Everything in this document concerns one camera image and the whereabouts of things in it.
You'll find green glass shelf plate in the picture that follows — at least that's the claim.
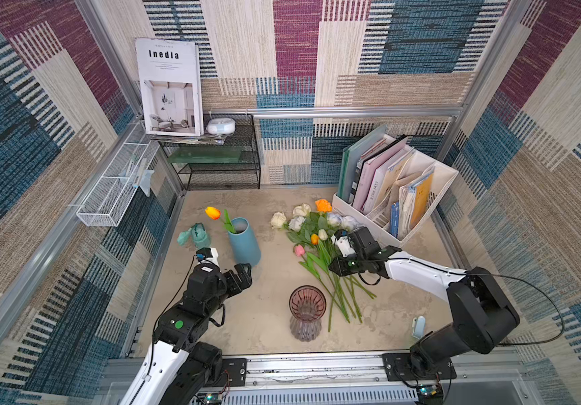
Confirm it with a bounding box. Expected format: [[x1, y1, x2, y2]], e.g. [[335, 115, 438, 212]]
[[167, 147, 243, 164]]

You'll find cream rose upper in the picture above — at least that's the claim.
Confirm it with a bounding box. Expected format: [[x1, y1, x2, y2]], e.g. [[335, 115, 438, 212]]
[[292, 204, 312, 218]]

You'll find pink book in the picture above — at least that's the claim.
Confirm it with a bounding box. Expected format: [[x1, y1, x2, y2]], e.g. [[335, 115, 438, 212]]
[[349, 135, 407, 212]]

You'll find orange red tulip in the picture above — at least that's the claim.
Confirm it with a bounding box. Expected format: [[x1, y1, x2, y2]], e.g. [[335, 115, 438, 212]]
[[204, 207, 236, 234]]

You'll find small light blue object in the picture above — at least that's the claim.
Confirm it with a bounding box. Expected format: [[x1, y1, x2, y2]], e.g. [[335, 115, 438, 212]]
[[411, 316, 426, 339]]

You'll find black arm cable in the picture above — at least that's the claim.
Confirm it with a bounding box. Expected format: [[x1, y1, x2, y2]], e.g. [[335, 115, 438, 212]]
[[464, 271, 565, 348]]

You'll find orange yellow booklet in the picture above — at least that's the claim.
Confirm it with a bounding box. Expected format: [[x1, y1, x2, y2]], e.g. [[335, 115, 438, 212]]
[[398, 167, 434, 240]]

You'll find white file organizer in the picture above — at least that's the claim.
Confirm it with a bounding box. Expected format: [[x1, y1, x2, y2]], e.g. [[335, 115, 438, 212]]
[[332, 138, 459, 247]]

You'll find blue cylindrical vase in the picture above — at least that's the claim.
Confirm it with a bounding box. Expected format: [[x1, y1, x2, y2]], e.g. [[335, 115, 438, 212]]
[[228, 218, 261, 267]]

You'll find black wire shelf rack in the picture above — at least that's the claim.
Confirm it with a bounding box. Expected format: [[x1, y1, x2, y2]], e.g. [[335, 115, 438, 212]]
[[158, 114, 261, 192]]

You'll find orange rose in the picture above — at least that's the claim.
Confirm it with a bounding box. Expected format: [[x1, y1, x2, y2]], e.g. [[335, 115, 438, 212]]
[[315, 199, 333, 214]]

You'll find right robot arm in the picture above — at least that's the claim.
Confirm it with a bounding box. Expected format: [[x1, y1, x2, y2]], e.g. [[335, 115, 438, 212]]
[[329, 227, 520, 379]]

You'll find white round device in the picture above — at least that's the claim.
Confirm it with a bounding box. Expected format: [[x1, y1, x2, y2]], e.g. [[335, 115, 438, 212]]
[[206, 117, 236, 136]]

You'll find teal small watering can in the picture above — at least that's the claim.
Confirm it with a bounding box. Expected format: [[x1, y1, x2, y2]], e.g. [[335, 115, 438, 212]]
[[177, 223, 211, 250]]

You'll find pink tulip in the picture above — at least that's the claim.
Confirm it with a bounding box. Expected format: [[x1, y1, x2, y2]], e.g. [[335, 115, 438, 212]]
[[294, 245, 306, 257]]

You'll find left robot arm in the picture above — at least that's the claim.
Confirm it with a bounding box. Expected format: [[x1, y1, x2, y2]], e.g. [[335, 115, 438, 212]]
[[120, 260, 253, 404]]

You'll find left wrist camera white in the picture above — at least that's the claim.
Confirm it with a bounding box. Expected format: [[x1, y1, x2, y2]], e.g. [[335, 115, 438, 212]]
[[195, 247, 219, 267]]

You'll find Inedia magazine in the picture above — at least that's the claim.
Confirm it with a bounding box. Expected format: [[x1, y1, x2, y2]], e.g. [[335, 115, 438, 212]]
[[135, 38, 204, 138]]

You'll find green folder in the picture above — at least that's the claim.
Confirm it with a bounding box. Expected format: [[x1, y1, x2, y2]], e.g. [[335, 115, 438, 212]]
[[337, 124, 388, 201]]

